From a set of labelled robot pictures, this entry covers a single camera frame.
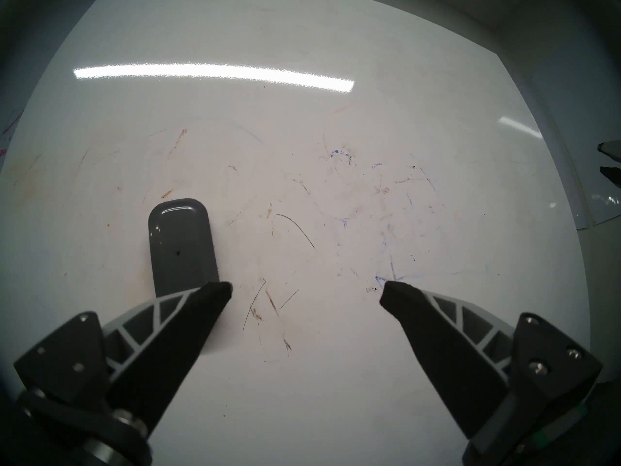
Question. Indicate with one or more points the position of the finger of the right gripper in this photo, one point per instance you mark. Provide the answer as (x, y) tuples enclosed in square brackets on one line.
[(612, 149), (612, 174)]

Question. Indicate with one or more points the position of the white whiteboard panel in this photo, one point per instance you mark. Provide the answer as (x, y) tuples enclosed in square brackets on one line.
[(339, 154)]

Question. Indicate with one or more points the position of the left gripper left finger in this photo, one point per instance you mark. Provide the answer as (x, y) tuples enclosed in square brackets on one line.
[(155, 353)]

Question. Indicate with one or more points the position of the dark grey whiteboard eraser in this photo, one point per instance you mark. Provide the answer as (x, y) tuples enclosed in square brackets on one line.
[(180, 246)]

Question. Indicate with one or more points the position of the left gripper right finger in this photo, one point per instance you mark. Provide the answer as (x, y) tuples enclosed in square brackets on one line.
[(461, 363)]

